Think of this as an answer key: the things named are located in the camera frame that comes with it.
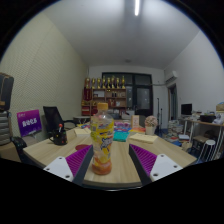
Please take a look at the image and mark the teal book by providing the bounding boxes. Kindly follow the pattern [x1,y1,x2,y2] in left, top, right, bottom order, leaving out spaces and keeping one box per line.
[113,130,130,142]

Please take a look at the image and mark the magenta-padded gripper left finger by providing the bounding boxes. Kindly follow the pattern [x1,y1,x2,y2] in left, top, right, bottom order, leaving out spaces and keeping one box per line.
[43,144,95,187]

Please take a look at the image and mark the white round stool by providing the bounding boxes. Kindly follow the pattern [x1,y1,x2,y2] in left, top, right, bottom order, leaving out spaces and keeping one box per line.
[199,139,217,163]

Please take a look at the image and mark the black mesh office chair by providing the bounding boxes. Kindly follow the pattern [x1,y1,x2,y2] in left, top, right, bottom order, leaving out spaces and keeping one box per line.
[42,105,77,134]

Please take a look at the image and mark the computer monitor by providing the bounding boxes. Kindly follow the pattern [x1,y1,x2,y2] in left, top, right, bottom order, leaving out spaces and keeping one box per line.
[180,103,193,116]

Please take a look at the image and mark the pale yellow notepad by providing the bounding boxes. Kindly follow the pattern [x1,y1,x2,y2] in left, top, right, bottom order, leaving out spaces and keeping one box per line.
[73,127,92,138]

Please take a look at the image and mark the wooden shelf unit with trophies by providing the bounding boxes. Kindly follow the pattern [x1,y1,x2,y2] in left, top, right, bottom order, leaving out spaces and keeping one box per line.
[81,75,128,117]

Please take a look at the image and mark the yellow-labelled orange drink bottle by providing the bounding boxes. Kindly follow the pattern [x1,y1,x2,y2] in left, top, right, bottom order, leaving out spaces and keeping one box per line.
[89,102,115,176]

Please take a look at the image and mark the ceiling tube light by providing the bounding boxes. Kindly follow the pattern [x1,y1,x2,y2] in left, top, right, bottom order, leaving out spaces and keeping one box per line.
[134,0,141,17]

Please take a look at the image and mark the potted pink flowers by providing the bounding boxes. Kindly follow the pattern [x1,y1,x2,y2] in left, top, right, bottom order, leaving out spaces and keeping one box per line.
[144,115,159,136]

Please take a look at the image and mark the black chair armrest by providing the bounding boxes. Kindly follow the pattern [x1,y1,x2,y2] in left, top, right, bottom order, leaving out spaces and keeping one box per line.
[10,135,34,165]

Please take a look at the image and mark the flat round red coaster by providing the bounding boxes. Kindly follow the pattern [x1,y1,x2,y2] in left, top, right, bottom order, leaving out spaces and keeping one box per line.
[75,143,89,152]

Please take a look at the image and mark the orange book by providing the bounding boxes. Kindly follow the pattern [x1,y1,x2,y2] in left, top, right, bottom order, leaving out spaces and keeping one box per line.
[129,126,147,134]

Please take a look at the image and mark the purple sign board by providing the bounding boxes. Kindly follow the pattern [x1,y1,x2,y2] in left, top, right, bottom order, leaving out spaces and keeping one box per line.
[16,109,43,138]

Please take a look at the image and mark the white wall air conditioner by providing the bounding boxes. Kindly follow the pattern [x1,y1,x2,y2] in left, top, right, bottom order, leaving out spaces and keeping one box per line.
[165,70,179,84]

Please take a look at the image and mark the wooden side desk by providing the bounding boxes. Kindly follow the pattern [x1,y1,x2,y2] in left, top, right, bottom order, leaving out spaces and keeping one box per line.
[181,118,224,158]

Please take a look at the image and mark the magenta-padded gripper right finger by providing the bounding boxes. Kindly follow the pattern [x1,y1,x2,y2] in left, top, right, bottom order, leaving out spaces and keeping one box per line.
[128,143,184,186]

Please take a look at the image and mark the tan upright card box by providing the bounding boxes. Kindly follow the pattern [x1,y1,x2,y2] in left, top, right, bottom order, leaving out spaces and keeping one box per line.
[130,114,141,129]

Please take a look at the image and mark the pink box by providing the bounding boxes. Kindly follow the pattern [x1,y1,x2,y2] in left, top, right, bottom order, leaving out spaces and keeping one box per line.
[113,120,132,130]

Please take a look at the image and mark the black mug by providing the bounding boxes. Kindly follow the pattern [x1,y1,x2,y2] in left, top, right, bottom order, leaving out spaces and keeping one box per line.
[48,128,69,146]

